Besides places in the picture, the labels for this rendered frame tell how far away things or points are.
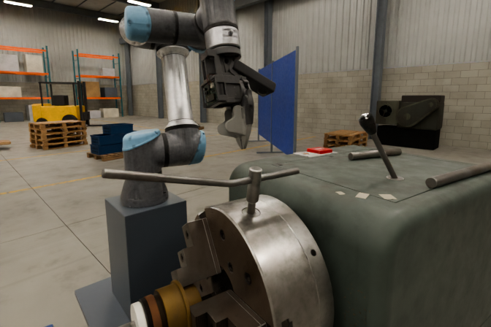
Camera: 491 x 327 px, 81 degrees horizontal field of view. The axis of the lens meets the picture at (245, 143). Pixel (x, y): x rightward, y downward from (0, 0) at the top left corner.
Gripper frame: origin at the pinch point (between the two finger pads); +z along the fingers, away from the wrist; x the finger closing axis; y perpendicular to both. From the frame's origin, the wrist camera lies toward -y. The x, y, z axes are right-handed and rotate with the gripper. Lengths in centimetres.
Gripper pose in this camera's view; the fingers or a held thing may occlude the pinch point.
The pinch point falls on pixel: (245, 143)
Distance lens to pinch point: 62.2
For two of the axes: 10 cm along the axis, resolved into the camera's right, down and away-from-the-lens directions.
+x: 5.3, -1.3, -8.4
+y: -8.3, 0.9, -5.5
